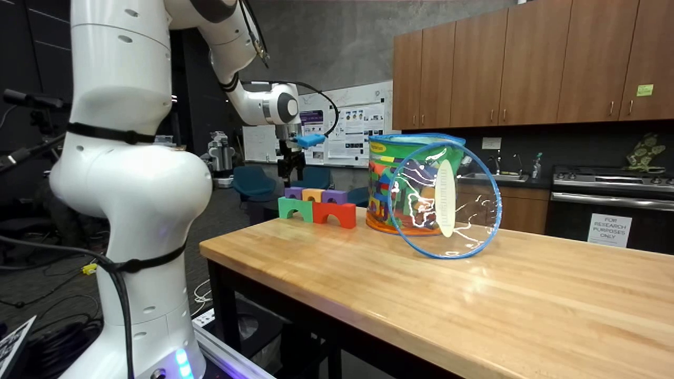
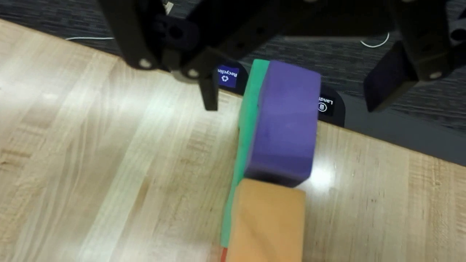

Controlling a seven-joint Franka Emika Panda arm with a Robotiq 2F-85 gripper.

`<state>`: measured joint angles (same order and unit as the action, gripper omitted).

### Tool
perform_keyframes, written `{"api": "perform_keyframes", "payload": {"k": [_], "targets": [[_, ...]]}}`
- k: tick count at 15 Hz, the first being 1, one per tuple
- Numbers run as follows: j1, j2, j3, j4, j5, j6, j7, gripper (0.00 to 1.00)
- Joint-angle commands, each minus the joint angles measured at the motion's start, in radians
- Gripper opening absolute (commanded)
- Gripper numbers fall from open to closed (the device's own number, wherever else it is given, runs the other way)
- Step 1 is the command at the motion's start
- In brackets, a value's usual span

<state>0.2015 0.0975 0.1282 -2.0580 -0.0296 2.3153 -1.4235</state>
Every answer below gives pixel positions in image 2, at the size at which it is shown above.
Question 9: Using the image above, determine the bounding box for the black bin with blue label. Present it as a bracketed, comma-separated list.
[214, 59, 252, 97]

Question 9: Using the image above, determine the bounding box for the green foam block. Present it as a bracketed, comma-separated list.
[220, 59, 272, 249]

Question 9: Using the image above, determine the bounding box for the black bin with white label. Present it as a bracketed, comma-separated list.
[316, 85, 346, 128]

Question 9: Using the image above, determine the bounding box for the purple foam block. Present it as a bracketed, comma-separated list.
[243, 60, 322, 188]

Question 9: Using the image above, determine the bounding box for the white cable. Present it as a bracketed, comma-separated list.
[65, 36, 115, 41]
[360, 32, 391, 49]

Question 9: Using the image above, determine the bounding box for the orange foam block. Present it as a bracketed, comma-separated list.
[226, 178, 307, 262]

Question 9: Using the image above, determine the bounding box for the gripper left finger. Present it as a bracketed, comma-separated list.
[98, 0, 283, 112]

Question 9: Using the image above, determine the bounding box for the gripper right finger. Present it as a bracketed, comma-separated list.
[363, 0, 466, 113]

